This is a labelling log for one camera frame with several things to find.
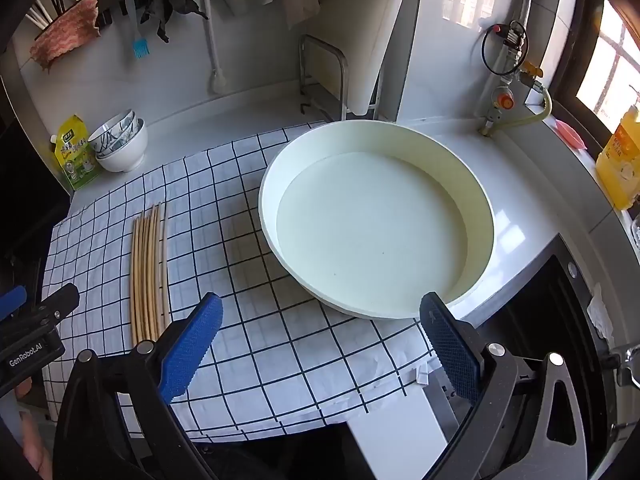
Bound black cable loop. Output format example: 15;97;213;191
481;24;526;78

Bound dark framed window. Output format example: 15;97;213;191
575;0;640;116

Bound person's left hand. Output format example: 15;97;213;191
14;377;55;480

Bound bundle of wooden chopsticks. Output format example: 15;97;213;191
129;201;168;348

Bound white ceramic bowl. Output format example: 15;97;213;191
95;119;149;173

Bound gas regulator with orange knob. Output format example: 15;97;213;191
492;85;516;111

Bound white crumpled tissue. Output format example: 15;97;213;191
586;282;617;346

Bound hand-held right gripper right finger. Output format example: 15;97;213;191
419;291;588;480

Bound black red gas valve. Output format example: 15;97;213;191
492;20;527;51

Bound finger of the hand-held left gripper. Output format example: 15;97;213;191
29;282;81;329
0;285;28;319

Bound white round tray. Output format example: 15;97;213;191
257;119;496;320

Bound yellow green pouch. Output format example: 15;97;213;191
50;114;103;192

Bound black gas stove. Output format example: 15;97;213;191
462;232;640;480

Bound blue silicone brush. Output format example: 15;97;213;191
123;0;152;61

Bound white dish brush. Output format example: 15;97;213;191
200;0;227;95

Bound black white checkered cloth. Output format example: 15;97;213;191
41;121;441;443

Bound blue patterned bowl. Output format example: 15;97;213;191
88;109;138;157

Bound pink dish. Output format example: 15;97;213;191
552;117;587;151

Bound dark hanging cloth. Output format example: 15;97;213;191
140;0;210;43

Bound yellow liquid bottle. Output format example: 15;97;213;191
595;87;640;211

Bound pink rag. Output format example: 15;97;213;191
29;0;101;73

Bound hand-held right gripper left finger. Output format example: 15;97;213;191
52;294;224;480

